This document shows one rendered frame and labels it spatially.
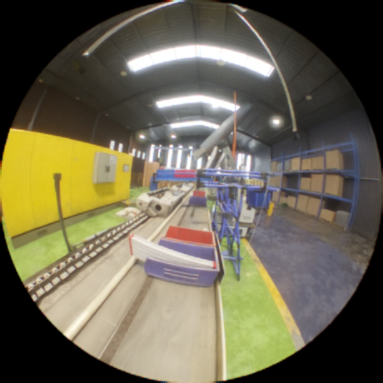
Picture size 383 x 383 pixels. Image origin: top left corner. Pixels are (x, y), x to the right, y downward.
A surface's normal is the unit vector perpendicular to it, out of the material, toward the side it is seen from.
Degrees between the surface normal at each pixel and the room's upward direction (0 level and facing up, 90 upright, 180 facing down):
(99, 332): 0
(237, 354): 0
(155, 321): 0
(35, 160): 90
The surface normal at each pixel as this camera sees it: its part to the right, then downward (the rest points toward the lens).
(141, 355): 0.12, -0.99
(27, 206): 0.99, 0.13
